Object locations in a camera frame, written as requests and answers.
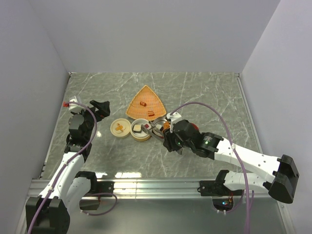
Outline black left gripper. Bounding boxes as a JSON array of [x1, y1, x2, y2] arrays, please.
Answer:
[[72, 100, 110, 140]]

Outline red lid with white handle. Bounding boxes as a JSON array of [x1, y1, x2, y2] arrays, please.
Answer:
[[191, 123, 199, 132]]

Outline orange fried shrimp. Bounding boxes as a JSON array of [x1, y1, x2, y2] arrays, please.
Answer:
[[163, 122, 170, 130]]

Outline cream lid with orange handle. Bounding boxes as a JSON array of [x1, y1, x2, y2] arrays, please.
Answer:
[[110, 118, 131, 138]]

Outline metal tongs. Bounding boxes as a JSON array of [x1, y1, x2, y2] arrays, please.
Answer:
[[141, 123, 164, 143]]

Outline sushi roll green centre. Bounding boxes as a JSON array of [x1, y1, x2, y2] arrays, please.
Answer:
[[132, 124, 142, 134]]

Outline sushi roll red centre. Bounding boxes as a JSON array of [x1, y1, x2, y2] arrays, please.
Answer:
[[144, 123, 151, 129]]

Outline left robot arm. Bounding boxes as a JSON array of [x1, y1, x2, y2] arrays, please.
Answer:
[[25, 99, 110, 234]]

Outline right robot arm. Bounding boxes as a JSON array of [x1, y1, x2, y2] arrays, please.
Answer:
[[163, 120, 299, 204]]

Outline red bowl silver inside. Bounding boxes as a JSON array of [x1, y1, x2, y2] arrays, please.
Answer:
[[152, 117, 167, 138]]

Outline woven bamboo tray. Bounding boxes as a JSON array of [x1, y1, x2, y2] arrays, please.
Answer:
[[125, 85, 167, 121]]

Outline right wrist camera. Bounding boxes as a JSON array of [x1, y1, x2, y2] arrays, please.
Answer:
[[166, 112, 182, 125]]

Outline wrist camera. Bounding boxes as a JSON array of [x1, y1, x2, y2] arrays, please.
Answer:
[[166, 112, 182, 125], [62, 96, 83, 114]]

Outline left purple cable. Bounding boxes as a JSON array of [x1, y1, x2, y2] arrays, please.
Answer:
[[26, 102, 118, 234]]

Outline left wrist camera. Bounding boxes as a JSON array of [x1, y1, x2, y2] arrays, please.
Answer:
[[62, 96, 83, 114]]

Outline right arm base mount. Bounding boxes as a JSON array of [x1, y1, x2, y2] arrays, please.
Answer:
[[197, 180, 244, 214]]

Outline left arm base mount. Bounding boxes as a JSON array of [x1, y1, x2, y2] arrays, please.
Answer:
[[79, 181, 115, 211]]

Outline aluminium front rail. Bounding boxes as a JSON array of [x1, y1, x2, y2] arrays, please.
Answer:
[[26, 177, 285, 199]]

